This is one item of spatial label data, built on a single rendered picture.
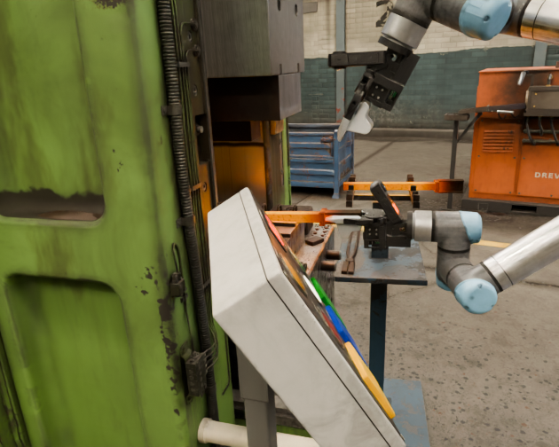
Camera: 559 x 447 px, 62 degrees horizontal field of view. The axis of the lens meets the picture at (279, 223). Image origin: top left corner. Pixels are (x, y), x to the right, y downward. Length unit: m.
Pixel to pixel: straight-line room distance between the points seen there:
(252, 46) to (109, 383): 0.80
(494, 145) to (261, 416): 4.15
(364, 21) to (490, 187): 5.09
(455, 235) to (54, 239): 0.86
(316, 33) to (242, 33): 8.41
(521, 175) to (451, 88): 4.26
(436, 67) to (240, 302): 8.42
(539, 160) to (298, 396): 4.30
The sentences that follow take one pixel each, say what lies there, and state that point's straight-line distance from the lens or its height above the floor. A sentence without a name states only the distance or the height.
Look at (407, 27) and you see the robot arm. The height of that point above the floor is 1.44.
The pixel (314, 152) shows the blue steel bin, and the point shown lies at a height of 0.48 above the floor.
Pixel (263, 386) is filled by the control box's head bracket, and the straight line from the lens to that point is 0.70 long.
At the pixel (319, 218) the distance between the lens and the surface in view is 1.18.
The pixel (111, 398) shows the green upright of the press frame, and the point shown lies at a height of 0.68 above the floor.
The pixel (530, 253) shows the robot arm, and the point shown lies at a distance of 1.09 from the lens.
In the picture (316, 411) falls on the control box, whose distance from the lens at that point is 0.54.
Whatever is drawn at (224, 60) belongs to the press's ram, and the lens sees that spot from 1.02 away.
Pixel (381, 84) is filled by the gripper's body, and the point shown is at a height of 1.34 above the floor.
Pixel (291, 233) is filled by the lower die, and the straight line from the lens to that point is 1.16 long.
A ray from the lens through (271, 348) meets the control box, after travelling 0.48.
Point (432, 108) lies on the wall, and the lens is 8.83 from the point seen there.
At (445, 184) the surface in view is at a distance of 1.69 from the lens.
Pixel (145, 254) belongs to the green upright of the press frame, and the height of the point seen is 1.07.
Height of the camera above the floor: 1.39
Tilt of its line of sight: 19 degrees down
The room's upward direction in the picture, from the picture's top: 3 degrees counter-clockwise
